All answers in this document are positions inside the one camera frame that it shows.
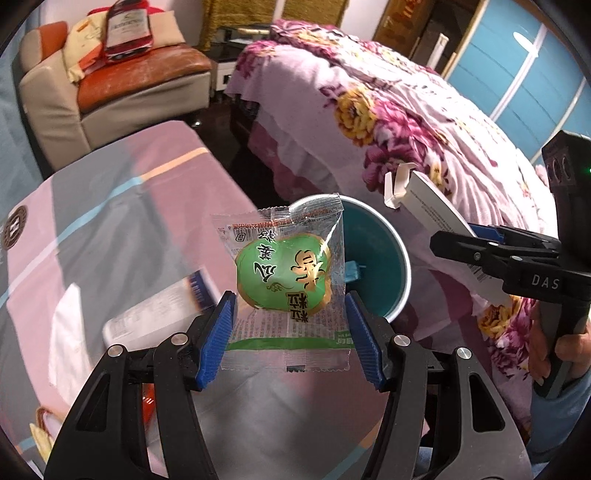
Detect brown wooden door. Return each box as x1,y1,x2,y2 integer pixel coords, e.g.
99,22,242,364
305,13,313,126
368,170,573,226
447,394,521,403
372,0,437,49

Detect pink grey checked tablecloth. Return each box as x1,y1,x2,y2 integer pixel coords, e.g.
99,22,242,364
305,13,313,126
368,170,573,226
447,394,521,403
0,120,416,480

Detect teal plastic waste bin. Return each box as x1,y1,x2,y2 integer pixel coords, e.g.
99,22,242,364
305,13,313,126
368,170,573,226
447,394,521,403
288,195,411,324

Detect blue sliding wardrobe door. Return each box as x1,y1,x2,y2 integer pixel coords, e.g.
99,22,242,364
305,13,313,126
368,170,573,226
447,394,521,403
443,0,591,167

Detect white cardboard box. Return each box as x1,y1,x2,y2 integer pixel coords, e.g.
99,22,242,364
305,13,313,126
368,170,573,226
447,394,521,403
383,161,522,305

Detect yellow plush pillow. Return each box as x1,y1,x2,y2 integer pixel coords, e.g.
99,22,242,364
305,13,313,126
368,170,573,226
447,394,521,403
62,11,114,86

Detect black white nightstand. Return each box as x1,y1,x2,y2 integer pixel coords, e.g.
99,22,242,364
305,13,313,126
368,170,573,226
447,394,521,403
210,25,273,100

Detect leopard print cloth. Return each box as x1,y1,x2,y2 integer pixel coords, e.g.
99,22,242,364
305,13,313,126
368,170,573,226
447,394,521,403
281,0,347,28
198,0,278,51

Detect person's right hand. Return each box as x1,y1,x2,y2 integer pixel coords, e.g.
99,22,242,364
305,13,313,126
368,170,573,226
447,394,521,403
529,305,591,386

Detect beige cushion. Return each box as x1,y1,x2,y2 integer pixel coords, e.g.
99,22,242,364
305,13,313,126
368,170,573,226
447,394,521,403
148,17,185,47

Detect yellow white tissue packet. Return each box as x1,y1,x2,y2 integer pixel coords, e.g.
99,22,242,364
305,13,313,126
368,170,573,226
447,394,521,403
28,406,54,462

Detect person's right forearm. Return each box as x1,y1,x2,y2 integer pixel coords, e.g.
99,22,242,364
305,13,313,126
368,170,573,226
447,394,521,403
529,374,591,467

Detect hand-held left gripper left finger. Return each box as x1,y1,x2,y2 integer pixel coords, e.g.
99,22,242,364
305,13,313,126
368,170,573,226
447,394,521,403
44,291,238,480

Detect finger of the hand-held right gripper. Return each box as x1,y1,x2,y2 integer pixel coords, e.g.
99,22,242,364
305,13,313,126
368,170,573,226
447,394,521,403
468,224,559,257
429,231,527,282

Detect floral pink bedspread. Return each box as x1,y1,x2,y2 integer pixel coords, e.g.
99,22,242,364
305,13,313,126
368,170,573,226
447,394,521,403
226,18,591,439

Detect beige orange armchair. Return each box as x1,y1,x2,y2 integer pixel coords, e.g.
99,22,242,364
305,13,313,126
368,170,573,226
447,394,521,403
18,21,213,171

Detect green snack packet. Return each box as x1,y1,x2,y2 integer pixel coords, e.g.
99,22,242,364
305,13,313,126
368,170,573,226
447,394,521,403
210,193,352,374

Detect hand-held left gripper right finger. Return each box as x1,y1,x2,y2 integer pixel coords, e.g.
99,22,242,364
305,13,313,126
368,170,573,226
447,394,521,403
344,291,532,480

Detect white wooden board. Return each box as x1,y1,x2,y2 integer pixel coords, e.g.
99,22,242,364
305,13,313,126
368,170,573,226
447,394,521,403
429,32,458,70

